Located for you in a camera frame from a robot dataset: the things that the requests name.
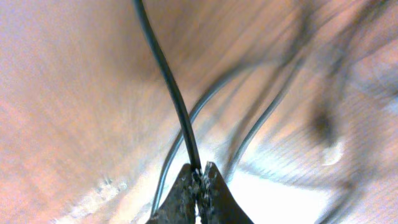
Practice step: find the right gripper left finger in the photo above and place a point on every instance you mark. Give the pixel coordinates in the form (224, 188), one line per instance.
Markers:
(179, 204)

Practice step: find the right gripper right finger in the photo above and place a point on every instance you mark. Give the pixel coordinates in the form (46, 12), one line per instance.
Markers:
(215, 202)

